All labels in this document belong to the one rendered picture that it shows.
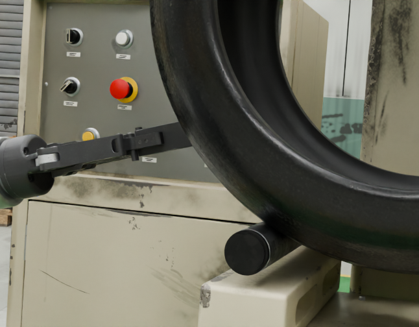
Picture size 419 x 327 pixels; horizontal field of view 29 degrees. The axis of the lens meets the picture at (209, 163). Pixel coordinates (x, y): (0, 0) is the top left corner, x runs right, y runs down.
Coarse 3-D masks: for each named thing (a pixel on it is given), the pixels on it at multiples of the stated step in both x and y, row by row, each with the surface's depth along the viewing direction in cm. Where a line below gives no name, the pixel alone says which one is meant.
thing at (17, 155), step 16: (16, 144) 96; (32, 144) 97; (0, 160) 95; (16, 160) 95; (32, 160) 94; (0, 176) 95; (16, 176) 95; (32, 176) 96; (48, 176) 99; (16, 192) 96; (32, 192) 96
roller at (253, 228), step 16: (256, 224) 84; (240, 240) 79; (256, 240) 78; (272, 240) 81; (288, 240) 87; (224, 256) 80; (240, 256) 79; (256, 256) 78; (272, 256) 80; (240, 272) 79; (256, 272) 79
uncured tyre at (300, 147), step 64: (192, 0) 79; (256, 0) 104; (192, 64) 80; (256, 64) 105; (192, 128) 82; (256, 128) 77; (256, 192) 79; (320, 192) 76; (384, 192) 74; (384, 256) 77
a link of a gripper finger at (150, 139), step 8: (136, 136) 92; (144, 136) 92; (152, 136) 91; (160, 136) 91; (120, 144) 91; (128, 144) 92; (136, 144) 92; (144, 144) 92; (152, 144) 91; (160, 144) 91
